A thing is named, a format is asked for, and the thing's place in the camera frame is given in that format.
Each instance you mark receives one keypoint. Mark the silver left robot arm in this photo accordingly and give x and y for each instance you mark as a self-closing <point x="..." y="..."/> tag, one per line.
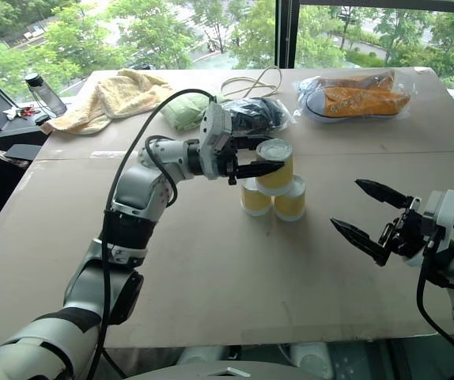
<point x="132" y="194"/>

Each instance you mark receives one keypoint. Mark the grey robot torso top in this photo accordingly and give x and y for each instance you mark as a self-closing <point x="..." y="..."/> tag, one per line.
<point x="227" y="372"/>

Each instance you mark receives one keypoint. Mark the dark window frame post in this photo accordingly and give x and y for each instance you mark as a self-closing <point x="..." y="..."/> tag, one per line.
<point x="288" y="31"/>

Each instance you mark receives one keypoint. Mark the grey water bottle black cap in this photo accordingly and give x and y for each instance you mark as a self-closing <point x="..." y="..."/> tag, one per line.
<point x="47" y="97"/>

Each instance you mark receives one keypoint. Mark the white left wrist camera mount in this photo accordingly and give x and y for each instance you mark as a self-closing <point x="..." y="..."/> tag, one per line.
<point x="215" y="134"/>

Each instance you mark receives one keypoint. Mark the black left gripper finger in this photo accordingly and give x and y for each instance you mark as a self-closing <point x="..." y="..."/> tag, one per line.
<point x="247" y="142"/>
<point x="256" y="169"/>

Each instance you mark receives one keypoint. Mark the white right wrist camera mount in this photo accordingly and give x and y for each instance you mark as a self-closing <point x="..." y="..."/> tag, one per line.
<point x="446" y="210"/>

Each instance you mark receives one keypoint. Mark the red small object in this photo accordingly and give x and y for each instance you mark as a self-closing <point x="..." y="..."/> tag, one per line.
<point x="27" y="112"/>

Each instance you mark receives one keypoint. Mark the yellow paper cup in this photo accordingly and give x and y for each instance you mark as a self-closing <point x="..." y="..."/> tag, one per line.
<point x="290" y="204"/>
<point x="254" y="202"/>
<point x="278" y="180"/>

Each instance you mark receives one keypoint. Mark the orange sneaker white sole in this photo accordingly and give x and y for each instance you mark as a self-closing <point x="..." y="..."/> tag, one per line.
<point x="363" y="101"/>

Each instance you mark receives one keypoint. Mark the clear plastic shoe bag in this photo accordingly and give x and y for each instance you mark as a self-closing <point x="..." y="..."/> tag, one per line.
<point x="403" y="109"/>

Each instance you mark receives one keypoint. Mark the white small object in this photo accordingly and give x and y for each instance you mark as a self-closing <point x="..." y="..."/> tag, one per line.
<point x="11" y="114"/>

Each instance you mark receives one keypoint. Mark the light green folded cloth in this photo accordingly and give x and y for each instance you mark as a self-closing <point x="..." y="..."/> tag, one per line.
<point x="183" y="111"/>

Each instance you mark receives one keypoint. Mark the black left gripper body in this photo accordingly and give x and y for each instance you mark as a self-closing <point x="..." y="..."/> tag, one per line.
<point x="230" y="158"/>

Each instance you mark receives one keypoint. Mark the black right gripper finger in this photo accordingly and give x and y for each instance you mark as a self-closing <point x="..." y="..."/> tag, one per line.
<point x="385" y="194"/>
<point x="361" y="239"/>

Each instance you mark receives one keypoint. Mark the pale yellow towel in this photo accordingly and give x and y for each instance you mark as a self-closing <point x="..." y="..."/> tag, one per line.
<point x="116" y="97"/>

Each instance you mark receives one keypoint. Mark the white rounded base shape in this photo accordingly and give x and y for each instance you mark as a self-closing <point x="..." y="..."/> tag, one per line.
<point x="310" y="356"/>

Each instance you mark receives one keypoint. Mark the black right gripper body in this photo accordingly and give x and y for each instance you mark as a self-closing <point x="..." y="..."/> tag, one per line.
<point x="407" y="233"/>

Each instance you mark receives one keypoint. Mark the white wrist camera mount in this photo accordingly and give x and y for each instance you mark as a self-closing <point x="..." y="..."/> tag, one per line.
<point x="446" y="210"/>
<point x="215" y="134"/>

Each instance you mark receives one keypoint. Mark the black item in plastic bag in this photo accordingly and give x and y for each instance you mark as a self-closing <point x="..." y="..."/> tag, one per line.
<point x="258" y="112"/>

